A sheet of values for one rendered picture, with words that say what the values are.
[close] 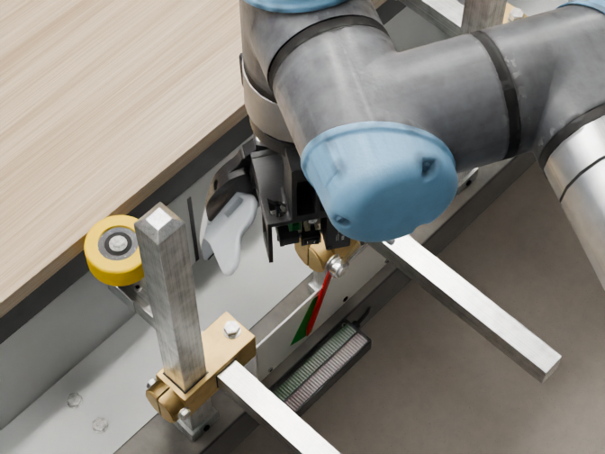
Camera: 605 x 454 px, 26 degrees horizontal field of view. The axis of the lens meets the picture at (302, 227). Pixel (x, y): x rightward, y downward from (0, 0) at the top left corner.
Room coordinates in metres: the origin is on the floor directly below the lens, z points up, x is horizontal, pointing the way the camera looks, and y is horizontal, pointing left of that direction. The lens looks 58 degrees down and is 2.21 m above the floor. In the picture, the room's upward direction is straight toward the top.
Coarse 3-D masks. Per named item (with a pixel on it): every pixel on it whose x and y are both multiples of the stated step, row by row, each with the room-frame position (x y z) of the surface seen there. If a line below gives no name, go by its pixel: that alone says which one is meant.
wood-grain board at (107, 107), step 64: (0, 0) 1.16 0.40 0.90; (64, 0) 1.16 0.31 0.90; (128, 0) 1.16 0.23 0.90; (192, 0) 1.16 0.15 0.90; (384, 0) 1.18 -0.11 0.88; (0, 64) 1.05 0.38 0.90; (64, 64) 1.05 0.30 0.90; (128, 64) 1.05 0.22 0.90; (192, 64) 1.05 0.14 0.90; (0, 128) 0.95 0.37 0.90; (64, 128) 0.95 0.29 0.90; (128, 128) 0.95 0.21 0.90; (192, 128) 0.95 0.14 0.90; (0, 192) 0.86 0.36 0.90; (64, 192) 0.86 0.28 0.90; (128, 192) 0.86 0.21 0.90; (0, 256) 0.77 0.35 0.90; (64, 256) 0.77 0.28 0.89
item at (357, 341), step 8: (360, 336) 0.77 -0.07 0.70; (352, 344) 0.75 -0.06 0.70; (360, 344) 0.75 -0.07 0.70; (344, 352) 0.74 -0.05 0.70; (352, 352) 0.74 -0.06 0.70; (336, 360) 0.73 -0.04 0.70; (344, 360) 0.73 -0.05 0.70; (320, 368) 0.72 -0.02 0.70; (328, 368) 0.72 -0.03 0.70; (336, 368) 0.72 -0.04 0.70; (312, 376) 0.71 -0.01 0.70; (320, 376) 0.71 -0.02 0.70; (328, 376) 0.71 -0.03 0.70; (304, 384) 0.70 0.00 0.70; (312, 384) 0.70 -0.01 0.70; (320, 384) 0.70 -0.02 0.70; (296, 392) 0.69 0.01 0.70; (304, 392) 0.69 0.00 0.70; (312, 392) 0.69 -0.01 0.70; (288, 400) 0.68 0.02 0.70; (296, 400) 0.68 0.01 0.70; (304, 400) 0.68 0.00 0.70; (296, 408) 0.67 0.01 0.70
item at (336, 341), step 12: (348, 324) 0.78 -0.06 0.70; (336, 336) 0.77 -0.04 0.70; (348, 336) 0.77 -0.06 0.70; (324, 348) 0.75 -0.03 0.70; (336, 348) 0.75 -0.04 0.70; (312, 360) 0.73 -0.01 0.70; (324, 360) 0.73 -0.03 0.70; (300, 372) 0.71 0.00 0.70; (312, 372) 0.71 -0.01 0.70; (288, 384) 0.70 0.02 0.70; (300, 384) 0.70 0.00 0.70; (288, 396) 0.68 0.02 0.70
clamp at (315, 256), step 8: (352, 240) 0.82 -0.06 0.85; (296, 248) 0.81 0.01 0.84; (304, 248) 0.80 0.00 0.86; (312, 248) 0.80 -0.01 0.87; (320, 248) 0.80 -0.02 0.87; (344, 248) 0.81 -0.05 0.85; (304, 256) 0.80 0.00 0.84; (312, 256) 0.79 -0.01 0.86; (320, 256) 0.79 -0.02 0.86; (328, 256) 0.79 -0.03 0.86; (344, 256) 0.81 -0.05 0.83; (312, 264) 0.79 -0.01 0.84; (320, 264) 0.79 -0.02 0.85
